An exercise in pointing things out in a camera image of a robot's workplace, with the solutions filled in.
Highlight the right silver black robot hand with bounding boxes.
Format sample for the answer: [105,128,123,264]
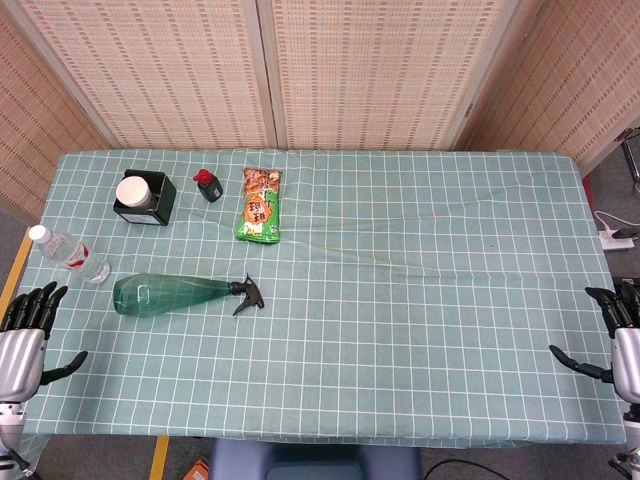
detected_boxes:
[548,285,640,404]

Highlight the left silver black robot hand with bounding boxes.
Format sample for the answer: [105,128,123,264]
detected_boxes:
[0,281,89,404]

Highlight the green spray bottle black nozzle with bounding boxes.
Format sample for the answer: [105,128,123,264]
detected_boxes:
[112,272,267,317]

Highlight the clear plastic water bottle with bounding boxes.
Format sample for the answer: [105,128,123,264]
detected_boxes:
[27,224,111,285]

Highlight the orange snack packet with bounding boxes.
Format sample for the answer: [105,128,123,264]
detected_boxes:
[182,455,211,480]

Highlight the black open cardboard box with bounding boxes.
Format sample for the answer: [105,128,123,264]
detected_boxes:
[112,169,178,228]

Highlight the small black bottle red cap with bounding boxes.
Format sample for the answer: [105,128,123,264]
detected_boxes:
[193,169,224,203]

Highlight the white power strip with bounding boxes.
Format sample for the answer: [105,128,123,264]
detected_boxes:
[599,230,635,250]

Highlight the white lidded jar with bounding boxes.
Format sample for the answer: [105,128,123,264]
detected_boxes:
[115,176,155,210]

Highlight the woven bamboo screen panel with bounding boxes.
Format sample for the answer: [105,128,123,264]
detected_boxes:
[9,0,279,150]
[454,0,640,171]
[257,0,544,151]
[0,0,109,226]

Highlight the green white checked tablecloth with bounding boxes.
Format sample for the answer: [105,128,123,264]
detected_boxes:
[0,148,632,469]

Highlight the green orange snack bag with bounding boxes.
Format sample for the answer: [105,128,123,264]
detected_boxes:
[234,167,285,246]

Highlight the blue padded seat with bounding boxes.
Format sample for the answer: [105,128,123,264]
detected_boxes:
[208,438,424,480]

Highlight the white power cable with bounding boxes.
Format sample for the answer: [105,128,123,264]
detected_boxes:
[593,210,622,236]

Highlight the black floor cable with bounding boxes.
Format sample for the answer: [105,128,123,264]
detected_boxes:
[423,458,506,480]

